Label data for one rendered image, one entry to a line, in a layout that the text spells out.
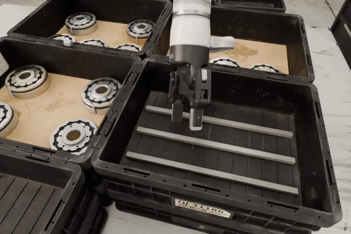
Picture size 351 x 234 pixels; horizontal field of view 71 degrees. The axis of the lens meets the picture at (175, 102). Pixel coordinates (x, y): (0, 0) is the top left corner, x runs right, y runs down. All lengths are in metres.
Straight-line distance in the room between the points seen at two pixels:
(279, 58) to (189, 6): 0.45
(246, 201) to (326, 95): 0.64
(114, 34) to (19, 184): 0.54
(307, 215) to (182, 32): 0.34
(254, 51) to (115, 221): 0.62
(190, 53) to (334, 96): 0.65
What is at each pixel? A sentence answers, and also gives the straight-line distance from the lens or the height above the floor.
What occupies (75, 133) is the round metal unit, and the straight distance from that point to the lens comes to 0.59.
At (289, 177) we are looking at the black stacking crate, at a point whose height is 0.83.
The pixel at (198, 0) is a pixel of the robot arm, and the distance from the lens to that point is 0.46.
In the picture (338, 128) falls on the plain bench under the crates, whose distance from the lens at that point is 0.89.
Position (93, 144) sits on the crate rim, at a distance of 0.46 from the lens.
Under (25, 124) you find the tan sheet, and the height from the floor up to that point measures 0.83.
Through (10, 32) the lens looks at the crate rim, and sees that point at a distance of 0.83.
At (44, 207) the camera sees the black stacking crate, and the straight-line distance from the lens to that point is 0.56.
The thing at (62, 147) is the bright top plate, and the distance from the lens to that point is 0.57.
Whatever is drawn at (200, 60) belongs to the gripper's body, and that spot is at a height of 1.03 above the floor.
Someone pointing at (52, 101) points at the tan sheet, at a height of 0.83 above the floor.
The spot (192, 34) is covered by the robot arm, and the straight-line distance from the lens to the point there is 0.44.
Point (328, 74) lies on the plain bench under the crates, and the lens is 1.06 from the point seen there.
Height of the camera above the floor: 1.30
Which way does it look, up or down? 48 degrees down
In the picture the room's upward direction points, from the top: straight up
